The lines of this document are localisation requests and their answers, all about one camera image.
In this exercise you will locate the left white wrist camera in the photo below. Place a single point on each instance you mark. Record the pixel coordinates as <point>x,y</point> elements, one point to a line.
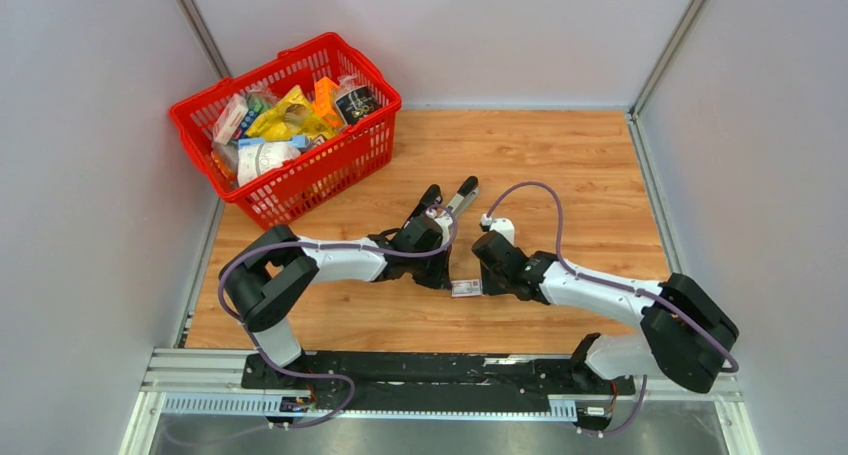
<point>446,221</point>

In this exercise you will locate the red plastic shopping basket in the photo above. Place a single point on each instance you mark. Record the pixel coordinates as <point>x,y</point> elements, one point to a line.
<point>287,193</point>

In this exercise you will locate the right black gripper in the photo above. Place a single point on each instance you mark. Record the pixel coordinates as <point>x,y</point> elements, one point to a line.
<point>488,288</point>

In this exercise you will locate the yellow snack bag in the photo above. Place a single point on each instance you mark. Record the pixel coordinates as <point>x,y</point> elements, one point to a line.
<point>293,115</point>

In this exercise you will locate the white red staple box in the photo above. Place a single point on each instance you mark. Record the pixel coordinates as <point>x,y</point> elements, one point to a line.
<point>466,288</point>

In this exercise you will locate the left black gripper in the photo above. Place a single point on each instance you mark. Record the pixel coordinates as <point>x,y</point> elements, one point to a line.
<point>441,279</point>

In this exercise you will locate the white pink box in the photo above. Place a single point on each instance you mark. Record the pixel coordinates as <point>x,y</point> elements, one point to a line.
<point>226,126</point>

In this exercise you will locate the black and grey stapler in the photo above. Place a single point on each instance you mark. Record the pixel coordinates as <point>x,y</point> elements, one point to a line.
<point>464,196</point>

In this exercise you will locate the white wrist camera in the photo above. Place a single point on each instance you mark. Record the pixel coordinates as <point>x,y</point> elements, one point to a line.
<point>503,226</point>
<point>446,221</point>

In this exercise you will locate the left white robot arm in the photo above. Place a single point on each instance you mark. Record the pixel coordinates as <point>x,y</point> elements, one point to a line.
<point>264,282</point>

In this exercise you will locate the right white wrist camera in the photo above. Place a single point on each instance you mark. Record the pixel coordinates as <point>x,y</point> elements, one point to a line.
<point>503,226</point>

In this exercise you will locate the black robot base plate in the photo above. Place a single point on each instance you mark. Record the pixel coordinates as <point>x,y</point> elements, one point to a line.
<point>428,382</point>

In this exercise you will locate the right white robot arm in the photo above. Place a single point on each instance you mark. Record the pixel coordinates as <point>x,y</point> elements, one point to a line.
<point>682,333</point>

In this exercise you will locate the white round package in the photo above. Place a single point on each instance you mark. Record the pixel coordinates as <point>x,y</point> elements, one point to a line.
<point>257,159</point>

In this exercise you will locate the orange box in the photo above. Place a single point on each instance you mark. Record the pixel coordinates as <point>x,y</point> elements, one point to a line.
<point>324,102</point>

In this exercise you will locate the black labelled package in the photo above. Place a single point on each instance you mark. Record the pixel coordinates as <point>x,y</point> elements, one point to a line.
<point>355,103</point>

